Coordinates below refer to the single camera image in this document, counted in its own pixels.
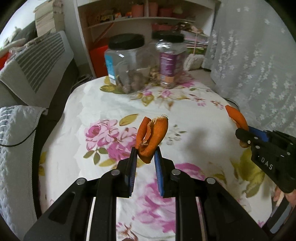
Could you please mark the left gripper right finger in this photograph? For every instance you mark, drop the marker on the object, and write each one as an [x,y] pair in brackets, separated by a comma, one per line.
[160,171]

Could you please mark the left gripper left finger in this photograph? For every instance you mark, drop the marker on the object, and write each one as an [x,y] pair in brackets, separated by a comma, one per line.
[130,171]

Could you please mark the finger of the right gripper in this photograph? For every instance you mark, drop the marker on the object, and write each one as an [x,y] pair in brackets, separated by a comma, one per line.
[262,135]
[245,138]

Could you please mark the curled orange peel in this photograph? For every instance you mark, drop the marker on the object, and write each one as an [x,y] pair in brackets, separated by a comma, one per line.
[150,134]

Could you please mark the long orange peel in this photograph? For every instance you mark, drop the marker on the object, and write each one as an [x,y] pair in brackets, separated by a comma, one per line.
[237,117]

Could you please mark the operator right hand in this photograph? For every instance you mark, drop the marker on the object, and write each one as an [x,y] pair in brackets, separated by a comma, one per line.
[279,195]

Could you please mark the floral tablecloth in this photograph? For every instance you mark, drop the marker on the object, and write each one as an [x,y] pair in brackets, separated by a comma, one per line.
[189,123]

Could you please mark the white lace curtain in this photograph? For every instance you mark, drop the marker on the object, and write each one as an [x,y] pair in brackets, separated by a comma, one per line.
[251,57]

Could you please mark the clear jar blue label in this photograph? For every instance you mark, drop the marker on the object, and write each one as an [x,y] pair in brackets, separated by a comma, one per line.
[125,61]

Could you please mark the white fluffy towel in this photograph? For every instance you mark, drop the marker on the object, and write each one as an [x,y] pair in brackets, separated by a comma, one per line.
[193,62]

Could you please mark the clear jar purple label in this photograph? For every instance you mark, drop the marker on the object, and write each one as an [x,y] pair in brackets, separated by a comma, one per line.
[172,52]

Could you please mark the stack of colourful papers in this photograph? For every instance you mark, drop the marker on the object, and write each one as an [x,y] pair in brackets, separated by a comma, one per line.
[197,43]

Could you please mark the red storage box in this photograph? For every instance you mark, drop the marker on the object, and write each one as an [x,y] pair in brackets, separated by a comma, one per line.
[98,60]

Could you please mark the grey quilted blanket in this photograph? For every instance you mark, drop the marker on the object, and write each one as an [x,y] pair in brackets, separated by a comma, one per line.
[18,125]

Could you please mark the grey striped sofa cushion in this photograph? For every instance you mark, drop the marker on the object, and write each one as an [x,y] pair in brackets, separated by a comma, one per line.
[35,73]

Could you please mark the white bookshelf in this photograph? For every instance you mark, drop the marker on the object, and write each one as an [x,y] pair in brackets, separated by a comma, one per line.
[103,19]

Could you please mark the stack of books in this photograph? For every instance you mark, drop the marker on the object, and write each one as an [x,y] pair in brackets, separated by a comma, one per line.
[49,17]

